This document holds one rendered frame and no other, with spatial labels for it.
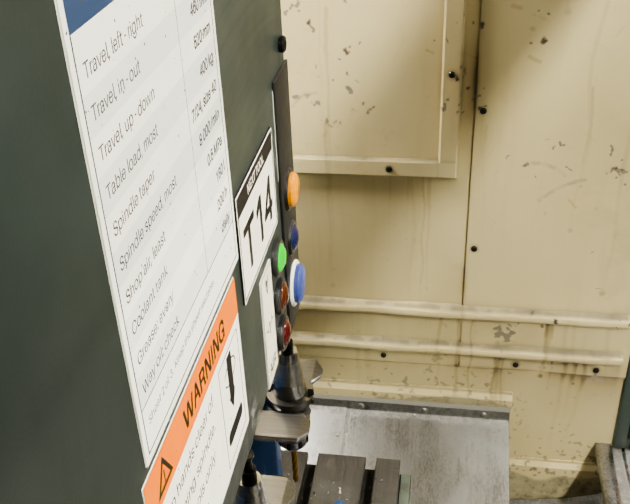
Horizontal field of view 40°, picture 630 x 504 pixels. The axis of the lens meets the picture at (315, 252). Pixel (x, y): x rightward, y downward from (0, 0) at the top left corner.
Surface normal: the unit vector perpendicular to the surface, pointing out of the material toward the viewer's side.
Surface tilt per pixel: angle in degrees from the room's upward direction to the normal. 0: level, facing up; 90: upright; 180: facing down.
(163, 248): 90
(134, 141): 90
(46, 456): 90
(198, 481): 90
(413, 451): 24
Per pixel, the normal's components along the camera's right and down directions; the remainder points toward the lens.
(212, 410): 0.99, 0.05
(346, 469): -0.04, -0.85
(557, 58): -0.15, 0.53
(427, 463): -0.10, -0.56
